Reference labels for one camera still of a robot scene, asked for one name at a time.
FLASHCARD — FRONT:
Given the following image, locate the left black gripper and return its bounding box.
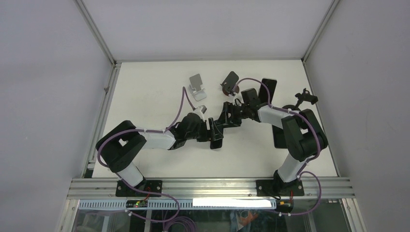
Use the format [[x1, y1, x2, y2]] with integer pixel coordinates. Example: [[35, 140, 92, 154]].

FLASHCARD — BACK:
[[185, 118, 222, 143]]

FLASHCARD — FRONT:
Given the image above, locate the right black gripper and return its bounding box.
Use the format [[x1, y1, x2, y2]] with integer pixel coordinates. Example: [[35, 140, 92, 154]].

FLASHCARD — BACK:
[[215, 101, 249, 128]]

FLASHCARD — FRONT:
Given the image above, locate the black phone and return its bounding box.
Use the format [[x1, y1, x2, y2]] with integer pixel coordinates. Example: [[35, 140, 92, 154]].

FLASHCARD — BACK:
[[258, 78, 278, 104], [272, 126, 287, 149], [210, 140, 223, 150]]

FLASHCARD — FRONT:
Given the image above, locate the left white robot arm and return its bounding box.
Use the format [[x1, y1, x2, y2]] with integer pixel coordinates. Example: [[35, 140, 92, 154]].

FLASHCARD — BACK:
[[95, 113, 224, 196]]

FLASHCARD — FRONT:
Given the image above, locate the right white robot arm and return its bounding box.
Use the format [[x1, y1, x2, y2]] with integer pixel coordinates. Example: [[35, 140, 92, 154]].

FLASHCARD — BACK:
[[212, 88, 328, 196]]

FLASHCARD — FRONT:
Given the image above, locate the silver phone stand left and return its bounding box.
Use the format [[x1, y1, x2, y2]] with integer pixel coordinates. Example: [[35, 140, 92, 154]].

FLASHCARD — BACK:
[[189, 73, 207, 102]]

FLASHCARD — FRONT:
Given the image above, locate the black stand wooden base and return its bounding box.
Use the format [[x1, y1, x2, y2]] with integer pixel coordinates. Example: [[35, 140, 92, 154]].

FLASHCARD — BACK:
[[220, 71, 239, 96]]

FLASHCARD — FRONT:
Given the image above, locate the black round-base clamp stand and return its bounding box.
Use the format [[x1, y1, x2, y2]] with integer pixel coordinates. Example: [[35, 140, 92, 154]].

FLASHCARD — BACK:
[[282, 88, 319, 111]]

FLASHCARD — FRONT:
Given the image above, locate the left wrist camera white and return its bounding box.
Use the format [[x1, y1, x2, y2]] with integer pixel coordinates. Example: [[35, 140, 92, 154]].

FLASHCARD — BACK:
[[193, 105, 207, 121]]

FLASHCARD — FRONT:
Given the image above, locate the aluminium mounting rail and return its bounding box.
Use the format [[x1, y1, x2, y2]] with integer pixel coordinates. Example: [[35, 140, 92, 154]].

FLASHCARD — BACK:
[[67, 177, 356, 200]]

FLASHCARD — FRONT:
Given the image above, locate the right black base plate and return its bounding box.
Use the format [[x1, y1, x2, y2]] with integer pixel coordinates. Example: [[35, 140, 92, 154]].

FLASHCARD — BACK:
[[255, 179, 305, 197]]

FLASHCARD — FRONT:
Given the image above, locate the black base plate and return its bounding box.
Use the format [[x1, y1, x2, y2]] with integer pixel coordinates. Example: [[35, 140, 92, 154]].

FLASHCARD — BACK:
[[255, 179, 305, 197], [115, 180, 163, 197]]

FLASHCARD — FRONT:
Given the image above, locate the white slotted cable duct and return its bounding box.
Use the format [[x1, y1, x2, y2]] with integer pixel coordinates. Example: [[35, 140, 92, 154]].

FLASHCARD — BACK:
[[78, 198, 277, 211]]

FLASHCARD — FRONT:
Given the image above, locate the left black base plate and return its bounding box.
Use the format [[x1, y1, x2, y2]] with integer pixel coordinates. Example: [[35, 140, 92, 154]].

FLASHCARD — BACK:
[[115, 180, 163, 197]]

